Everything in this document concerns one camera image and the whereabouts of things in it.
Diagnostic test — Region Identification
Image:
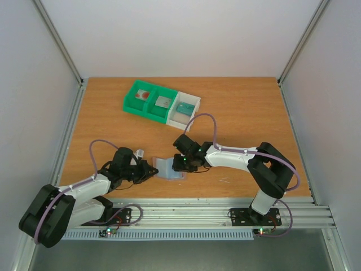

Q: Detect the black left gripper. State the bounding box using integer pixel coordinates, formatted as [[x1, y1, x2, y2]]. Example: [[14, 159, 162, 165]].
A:
[[122, 160, 159, 184]]

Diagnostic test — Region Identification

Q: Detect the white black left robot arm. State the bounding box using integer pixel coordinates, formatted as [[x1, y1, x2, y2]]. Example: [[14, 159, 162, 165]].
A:
[[19, 147, 159, 248]]

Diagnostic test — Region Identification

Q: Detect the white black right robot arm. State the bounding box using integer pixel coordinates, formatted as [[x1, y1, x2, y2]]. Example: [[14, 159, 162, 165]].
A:
[[172, 134, 298, 224]]

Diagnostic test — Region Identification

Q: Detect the teal credit card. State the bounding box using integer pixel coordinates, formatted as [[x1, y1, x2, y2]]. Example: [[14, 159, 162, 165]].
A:
[[176, 102, 195, 116]]

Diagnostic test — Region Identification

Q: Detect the silver grey card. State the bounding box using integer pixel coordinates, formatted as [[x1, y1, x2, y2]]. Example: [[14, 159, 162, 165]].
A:
[[155, 96, 172, 108]]

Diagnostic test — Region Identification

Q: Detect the red patterned card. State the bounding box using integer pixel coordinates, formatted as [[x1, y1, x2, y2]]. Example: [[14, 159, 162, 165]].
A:
[[135, 89, 150, 100]]

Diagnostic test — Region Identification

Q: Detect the white storage bin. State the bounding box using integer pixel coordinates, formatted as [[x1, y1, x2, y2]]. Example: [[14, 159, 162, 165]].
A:
[[166, 91, 201, 131]]

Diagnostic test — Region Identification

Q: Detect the green double storage bin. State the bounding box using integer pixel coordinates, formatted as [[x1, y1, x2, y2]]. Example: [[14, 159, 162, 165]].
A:
[[122, 80, 178, 124]]

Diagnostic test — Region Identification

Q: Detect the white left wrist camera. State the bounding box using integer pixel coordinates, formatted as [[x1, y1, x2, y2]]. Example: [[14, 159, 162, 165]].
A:
[[132, 149, 144, 164]]

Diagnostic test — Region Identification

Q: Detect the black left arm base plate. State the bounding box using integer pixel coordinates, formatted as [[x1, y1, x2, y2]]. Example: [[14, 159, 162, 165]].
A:
[[82, 208, 131, 226]]

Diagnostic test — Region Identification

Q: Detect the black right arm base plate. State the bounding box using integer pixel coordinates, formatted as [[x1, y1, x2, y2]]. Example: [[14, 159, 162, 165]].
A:
[[227, 207, 282, 226]]

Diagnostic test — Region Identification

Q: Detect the grey slotted cable duct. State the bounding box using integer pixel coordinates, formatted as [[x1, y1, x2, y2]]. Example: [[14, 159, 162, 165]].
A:
[[63, 229, 254, 242]]

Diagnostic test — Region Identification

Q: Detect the left aluminium corner post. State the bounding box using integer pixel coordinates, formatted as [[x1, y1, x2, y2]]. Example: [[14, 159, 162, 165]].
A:
[[31, 0, 85, 87]]

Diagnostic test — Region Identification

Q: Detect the aluminium corner post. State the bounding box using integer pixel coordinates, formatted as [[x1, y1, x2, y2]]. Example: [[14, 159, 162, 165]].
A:
[[276, 0, 331, 85], [31, 0, 85, 87]]

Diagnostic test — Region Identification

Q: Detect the aluminium front rail frame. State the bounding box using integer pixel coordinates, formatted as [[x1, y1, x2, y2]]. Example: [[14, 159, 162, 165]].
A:
[[25, 196, 336, 229]]

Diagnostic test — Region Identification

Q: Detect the right aluminium corner post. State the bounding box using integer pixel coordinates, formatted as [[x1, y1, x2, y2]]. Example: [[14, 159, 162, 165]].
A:
[[276, 0, 331, 85]]

